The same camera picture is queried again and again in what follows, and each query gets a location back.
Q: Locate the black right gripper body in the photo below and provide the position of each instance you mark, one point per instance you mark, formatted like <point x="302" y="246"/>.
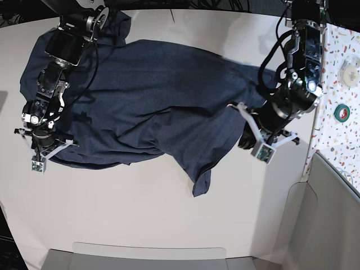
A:
<point x="45" y="143"/>

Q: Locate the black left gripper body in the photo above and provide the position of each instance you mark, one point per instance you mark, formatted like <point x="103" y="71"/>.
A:
<point x="268" y="120"/>

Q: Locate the dark blue t-shirt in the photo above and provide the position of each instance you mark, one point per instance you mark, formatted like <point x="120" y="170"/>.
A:
<point x="131" y="102"/>

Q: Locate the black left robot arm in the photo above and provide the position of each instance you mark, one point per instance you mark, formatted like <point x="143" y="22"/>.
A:
<point x="299" y="77"/>

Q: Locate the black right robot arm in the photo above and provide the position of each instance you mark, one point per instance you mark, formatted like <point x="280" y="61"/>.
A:
<point x="80" y="22"/>

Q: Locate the green tape roll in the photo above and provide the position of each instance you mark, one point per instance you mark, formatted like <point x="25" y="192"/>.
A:
<point x="342" y="113"/>

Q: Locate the terrazzo patterned side board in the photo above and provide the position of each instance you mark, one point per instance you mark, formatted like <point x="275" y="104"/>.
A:
<point x="337" y="142"/>

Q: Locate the clear tape spool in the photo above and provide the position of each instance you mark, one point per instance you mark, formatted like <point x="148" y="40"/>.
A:
<point x="348" y="74"/>

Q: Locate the grey bin front edge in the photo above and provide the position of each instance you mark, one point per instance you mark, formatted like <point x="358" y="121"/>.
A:
<point x="96" y="256"/>

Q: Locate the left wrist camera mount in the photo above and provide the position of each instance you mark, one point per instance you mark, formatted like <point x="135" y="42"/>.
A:
<point x="262" y="150"/>

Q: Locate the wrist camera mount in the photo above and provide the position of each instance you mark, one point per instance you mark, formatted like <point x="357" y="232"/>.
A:
<point x="262" y="150"/>
<point x="39" y="164"/>

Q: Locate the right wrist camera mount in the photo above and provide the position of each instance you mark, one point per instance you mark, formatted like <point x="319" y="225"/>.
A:
<point x="39" y="164"/>

